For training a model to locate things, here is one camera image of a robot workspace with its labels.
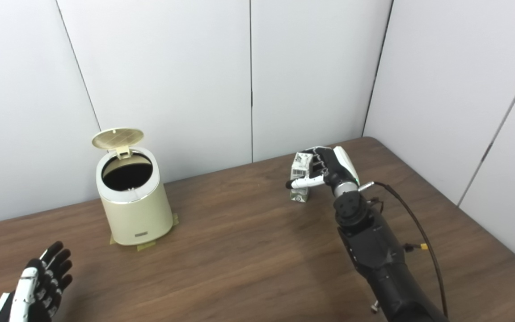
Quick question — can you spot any cream round bin lid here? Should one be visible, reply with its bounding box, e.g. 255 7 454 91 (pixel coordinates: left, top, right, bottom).
92 128 144 160

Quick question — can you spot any white green milk carton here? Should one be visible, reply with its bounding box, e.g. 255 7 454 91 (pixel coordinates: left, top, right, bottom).
290 153 314 203

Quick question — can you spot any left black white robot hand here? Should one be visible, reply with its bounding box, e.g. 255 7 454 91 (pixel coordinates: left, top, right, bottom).
0 241 73 322

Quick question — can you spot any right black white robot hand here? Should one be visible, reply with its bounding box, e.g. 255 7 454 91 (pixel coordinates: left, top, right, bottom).
286 146 361 197

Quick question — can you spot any cream-colored bin body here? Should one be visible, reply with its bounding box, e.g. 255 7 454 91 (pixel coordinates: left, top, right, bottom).
96 147 173 246

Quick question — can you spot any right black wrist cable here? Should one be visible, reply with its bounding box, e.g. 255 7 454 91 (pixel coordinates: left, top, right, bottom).
358 181 449 319

